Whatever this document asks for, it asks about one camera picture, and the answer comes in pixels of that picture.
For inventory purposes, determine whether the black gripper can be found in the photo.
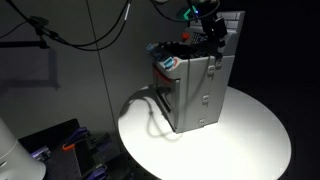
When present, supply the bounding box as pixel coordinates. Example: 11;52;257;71
199;14;229;54

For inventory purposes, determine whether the black equipment case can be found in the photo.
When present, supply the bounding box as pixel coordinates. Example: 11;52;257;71
18;118;101;180

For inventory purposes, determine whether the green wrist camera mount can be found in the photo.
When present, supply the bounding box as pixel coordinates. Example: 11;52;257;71
175;4;199;22

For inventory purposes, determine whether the black camera stand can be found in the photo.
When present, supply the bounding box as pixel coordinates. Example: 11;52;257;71
0;15;59;50

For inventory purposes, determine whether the grey toy stove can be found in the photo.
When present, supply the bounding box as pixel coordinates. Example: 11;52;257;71
145;10;246;134

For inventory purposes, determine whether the grey purple clamp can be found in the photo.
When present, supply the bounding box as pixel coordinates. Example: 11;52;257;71
30;145;52;162

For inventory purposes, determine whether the black spring clamp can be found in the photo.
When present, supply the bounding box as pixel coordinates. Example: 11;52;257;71
90;132;113;150

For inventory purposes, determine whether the purple spring clamp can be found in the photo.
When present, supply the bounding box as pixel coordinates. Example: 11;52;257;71
66;127;92;145
84;165;108;180

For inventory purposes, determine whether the black stove keypad panel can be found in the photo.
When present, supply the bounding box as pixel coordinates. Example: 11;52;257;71
189;32;208;45

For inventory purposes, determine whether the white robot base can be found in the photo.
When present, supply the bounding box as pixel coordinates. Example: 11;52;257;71
0;116;47;180

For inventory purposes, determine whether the black burner grate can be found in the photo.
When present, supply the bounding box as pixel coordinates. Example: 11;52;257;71
156;41;214;60

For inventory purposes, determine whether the black cable with white marker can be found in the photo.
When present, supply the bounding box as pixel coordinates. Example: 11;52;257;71
53;0;134;48

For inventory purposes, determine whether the red oven door handle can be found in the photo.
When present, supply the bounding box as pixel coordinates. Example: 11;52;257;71
153;68;173;88

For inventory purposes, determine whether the orange handled clamp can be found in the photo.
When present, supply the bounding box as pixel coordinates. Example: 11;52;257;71
61;142;76;152

